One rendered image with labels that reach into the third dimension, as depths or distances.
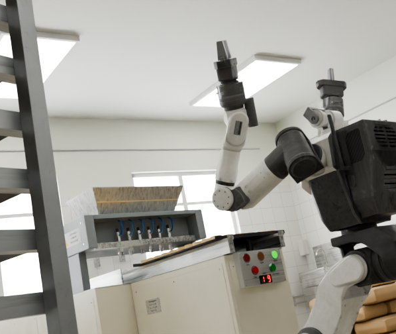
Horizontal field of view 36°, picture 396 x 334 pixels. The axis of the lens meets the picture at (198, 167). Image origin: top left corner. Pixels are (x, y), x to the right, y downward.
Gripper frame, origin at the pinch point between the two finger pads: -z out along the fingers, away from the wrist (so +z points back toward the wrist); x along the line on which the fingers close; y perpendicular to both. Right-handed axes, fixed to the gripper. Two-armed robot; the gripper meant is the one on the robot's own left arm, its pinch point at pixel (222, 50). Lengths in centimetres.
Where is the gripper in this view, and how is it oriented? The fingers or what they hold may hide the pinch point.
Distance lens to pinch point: 198.1
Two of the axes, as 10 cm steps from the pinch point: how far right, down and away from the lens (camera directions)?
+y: 9.4, -1.3, -3.3
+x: 2.9, -2.3, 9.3
